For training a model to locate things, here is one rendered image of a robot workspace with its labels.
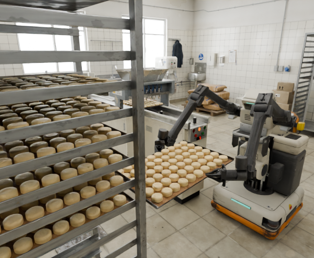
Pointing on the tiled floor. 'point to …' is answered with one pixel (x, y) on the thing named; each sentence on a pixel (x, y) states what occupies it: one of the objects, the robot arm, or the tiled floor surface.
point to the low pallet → (207, 110)
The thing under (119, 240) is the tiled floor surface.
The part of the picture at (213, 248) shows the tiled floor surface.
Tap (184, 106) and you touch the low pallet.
